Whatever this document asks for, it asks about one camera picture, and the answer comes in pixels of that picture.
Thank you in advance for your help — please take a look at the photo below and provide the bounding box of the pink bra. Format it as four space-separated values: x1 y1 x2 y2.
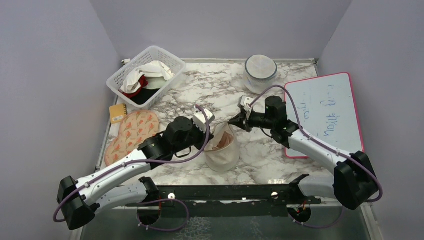
212 131 234 151

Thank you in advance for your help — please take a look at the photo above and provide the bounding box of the white plastic laundry basket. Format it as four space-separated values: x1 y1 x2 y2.
106 45 187 110

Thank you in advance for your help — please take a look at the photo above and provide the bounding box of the red garment in basket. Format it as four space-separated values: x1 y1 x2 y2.
121 75 149 99

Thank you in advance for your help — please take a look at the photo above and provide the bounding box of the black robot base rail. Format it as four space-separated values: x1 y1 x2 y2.
130 184 322 218

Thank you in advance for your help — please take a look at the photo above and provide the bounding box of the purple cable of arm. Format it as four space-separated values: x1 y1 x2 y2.
52 105 210 223
248 84 384 204

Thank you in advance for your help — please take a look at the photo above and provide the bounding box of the beige-rimmed mesh laundry bag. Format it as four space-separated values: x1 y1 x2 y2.
203 122 241 173

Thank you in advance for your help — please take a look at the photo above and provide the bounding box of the floral oven mitt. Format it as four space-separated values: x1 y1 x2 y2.
104 110 160 167

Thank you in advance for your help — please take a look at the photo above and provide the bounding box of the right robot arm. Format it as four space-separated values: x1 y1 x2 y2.
229 96 381 210

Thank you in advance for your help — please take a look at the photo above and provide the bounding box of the pink-framed whiteboard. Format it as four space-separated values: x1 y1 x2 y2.
284 72 364 153

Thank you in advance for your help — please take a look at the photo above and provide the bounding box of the white cloth in basket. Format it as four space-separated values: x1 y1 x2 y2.
120 60 175 93

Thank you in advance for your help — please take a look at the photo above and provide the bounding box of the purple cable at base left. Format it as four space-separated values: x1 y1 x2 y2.
136 198 190 233

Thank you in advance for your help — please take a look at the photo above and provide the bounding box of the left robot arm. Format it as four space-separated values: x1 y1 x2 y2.
53 112 215 230

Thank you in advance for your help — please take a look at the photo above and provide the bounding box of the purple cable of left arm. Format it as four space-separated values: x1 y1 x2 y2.
52 105 210 223

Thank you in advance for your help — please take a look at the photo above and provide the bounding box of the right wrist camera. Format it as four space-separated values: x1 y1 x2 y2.
237 95 254 112

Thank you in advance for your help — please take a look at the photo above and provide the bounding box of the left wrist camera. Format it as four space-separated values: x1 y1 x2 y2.
192 109 216 133

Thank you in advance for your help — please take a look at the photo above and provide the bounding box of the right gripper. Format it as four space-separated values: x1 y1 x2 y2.
229 109 275 133

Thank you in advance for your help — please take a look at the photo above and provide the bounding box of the black garment in basket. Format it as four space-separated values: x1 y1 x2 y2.
130 88 159 105

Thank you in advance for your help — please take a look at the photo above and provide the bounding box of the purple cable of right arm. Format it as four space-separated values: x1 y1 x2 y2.
248 84 384 204

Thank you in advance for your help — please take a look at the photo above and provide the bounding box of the blue-rimmed mesh laundry bag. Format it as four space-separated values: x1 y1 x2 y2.
242 54 278 94

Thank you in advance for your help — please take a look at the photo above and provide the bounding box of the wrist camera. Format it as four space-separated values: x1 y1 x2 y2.
237 95 254 112
192 109 216 133

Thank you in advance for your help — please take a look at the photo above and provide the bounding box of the purple cable at base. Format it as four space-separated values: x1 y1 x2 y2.
136 198 190 233
287 206 345 230

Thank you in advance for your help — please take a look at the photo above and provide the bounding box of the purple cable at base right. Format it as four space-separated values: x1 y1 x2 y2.
287 206 345 230

